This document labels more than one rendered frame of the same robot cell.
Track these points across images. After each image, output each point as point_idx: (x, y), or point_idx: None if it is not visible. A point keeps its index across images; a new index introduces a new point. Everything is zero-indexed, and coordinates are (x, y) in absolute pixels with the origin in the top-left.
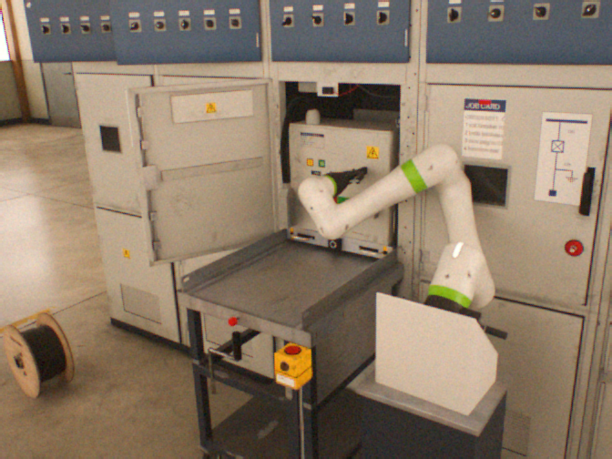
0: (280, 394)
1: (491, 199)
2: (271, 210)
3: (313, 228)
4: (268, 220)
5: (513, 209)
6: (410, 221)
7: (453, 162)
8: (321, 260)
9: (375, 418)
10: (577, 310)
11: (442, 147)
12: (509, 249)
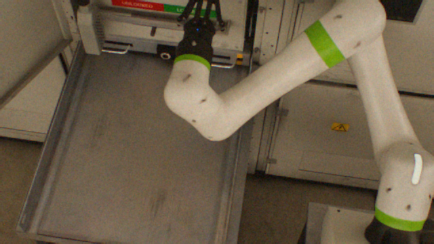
0: None
1: (395, 15)
2: (53, 13)
3: (128, 34)
4: (51, 27)
5: (422, 24)
6: (274, 28)
7: (384, 26)
8: (160, 85)
9: None
10: None
11: (371, 13)
12: (405, 57)
